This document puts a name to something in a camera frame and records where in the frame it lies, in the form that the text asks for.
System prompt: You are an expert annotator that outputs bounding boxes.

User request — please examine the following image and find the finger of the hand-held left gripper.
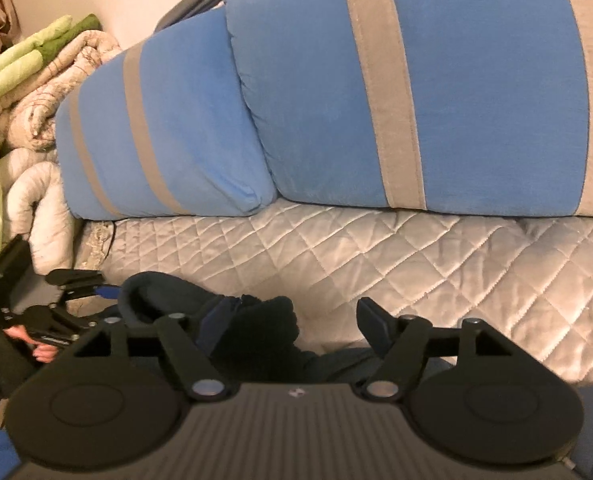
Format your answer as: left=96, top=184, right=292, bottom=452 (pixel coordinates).
left=45, top=268, right=121, bottom=302
left=20, top=304, right=104, bottom=348

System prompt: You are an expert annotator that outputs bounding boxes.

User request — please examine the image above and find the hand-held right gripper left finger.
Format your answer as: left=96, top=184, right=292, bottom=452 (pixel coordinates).
left=75, top=296, right=243, bottom=402

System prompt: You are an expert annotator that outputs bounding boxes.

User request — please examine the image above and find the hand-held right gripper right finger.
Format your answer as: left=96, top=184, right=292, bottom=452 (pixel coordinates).
left=356, top=298, right=508, bottom=402

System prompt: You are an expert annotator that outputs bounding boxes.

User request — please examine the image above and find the blue fleece zip jacket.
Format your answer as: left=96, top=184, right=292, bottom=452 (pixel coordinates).
left=118, top=270, right=457, bottom=392

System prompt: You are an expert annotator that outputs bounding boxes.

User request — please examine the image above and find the person's left hand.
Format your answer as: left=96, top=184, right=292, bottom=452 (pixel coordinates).
left=4, top=324, right=58, bottom=364

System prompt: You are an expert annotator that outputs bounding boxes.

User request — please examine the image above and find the grey quilted sofa cover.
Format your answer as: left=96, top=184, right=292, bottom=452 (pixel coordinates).
left=74, top=197, right=593, bottom=392

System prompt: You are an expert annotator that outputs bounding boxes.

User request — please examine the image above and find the white puffy duvet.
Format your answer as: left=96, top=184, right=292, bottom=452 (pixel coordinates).
left=0, top=147, right=78, bottom=277

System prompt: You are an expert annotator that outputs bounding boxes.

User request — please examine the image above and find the blue cushion with grey stripes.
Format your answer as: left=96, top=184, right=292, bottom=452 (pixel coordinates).
left=224, top=0, right=593, bottom=222
left=55, top=7, right=278, bottom=222

